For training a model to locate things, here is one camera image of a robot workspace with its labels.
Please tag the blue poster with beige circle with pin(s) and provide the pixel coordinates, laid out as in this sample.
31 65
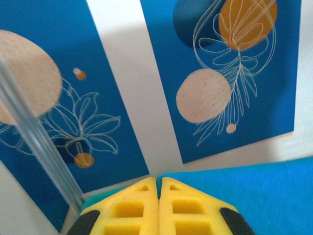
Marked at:
166 49

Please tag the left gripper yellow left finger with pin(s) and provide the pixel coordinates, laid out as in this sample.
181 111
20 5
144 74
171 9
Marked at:
146 220

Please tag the blue poster with flower drawing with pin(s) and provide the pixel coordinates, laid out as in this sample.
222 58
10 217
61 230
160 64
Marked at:
73 36

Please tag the aluminium frame post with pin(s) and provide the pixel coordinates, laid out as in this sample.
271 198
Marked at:
36 137

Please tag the blue t-shirt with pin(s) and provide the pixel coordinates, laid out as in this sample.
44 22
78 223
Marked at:
244 191

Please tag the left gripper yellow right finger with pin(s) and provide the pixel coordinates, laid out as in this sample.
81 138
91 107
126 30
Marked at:
166 220

